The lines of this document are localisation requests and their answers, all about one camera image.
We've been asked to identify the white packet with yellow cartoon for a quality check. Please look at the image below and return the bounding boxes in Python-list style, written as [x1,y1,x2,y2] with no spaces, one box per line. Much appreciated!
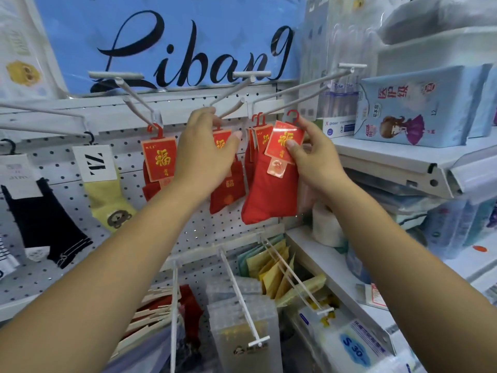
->
[0,0,69,101]

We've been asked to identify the stack of pale blue packs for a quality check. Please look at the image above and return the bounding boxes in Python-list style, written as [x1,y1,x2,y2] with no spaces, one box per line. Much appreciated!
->
[345,169,497,284]

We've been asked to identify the red socks with clear sticker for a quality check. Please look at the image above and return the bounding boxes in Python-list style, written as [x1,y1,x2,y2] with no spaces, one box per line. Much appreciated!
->
[241,109,306,225]

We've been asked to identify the stack of beige cards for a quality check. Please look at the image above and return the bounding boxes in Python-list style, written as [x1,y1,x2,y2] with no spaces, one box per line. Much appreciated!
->
[111,285,184,360]

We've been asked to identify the lower white shelf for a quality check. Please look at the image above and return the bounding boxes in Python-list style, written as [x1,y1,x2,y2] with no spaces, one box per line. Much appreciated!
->
[285,225,497,356]

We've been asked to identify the white metal shelf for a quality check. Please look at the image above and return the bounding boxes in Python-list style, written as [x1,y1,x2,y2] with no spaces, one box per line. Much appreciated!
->
[331,127,497,199]

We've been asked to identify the white pack with blue label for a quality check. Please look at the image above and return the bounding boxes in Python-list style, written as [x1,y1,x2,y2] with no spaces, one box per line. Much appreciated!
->
[297,303,418,373]

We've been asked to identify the striped white sock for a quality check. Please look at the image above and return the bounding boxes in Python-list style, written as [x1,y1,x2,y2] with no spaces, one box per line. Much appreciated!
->
[0,236,20,281]

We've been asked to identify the white tissue roll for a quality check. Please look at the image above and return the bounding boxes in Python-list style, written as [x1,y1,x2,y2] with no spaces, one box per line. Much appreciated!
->
[312,202,347,248]

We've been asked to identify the bunch of yellow green packets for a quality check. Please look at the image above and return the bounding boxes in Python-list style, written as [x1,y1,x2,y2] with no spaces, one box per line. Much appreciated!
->
[237,234,327,308]

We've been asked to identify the row of clear toothbrush packs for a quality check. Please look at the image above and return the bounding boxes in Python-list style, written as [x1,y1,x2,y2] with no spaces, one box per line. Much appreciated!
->
[298,0,383,121]

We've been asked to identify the light blue pack with girl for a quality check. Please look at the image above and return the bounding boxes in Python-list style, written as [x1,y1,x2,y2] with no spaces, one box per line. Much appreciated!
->
[354,63,494,149]

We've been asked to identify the yellow sock with bear face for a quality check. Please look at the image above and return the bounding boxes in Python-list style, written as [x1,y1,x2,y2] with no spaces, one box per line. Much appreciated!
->
[72,132,137,233]

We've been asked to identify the person's left hand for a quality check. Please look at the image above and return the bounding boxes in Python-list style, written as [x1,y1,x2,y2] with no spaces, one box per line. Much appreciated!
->
[173,106,243,195]

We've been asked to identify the black sock with white label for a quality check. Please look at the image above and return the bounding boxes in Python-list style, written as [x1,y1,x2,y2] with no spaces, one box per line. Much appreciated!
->
[0,139,94,269]

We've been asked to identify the red socks with gold print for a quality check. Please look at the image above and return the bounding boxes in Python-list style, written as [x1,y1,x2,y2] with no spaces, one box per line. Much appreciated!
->
[210,127,247,215]

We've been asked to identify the small white red tag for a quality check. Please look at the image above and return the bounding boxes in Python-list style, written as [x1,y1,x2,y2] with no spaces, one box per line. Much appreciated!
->
[355,283,389,311]

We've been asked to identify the person's right forearm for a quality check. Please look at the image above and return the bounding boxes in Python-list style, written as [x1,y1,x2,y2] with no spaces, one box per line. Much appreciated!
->
[325,175,497,373]

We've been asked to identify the long white display hook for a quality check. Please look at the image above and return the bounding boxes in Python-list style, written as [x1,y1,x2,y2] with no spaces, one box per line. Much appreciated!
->
[259,234,335,317]
[218,248,271,348]
[170,262,180,373]

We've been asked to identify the white soft packs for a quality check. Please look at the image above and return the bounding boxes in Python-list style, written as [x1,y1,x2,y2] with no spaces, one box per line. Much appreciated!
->
[376,0,497,76]

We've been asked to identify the blue banner with black script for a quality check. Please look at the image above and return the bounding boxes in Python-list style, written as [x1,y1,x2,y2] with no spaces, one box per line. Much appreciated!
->
[33,0,307,96]

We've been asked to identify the person's right hand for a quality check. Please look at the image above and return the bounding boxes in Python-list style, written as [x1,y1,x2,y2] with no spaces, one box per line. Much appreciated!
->
[285,116,351,199]

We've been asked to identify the red socks on red hanger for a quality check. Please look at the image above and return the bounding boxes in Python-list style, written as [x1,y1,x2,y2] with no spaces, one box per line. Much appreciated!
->
[244,112,275,187]
[141,123,178,202]

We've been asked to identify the white pegboard panel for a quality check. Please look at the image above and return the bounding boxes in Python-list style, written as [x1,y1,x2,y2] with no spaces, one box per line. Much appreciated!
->
[0,83,299,307]

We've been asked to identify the small white and blue box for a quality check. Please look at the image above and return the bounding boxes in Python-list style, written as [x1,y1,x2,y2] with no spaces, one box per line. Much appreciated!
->
[321,116,358,139]

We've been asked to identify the clear plastic bubble pack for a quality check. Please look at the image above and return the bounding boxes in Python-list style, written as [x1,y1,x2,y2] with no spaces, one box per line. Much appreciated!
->
[205,276,283,373]

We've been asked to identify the person's left forearm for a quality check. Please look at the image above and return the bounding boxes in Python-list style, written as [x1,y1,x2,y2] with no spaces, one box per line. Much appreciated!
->
[0,178,216,373]

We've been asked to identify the plain light blue pack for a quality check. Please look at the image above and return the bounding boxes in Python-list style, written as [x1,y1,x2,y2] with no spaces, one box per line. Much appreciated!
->
[468,65,497,139]

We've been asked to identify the dark red cloth item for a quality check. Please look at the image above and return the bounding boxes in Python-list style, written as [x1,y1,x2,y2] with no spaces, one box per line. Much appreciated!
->
[145,284,204,350]

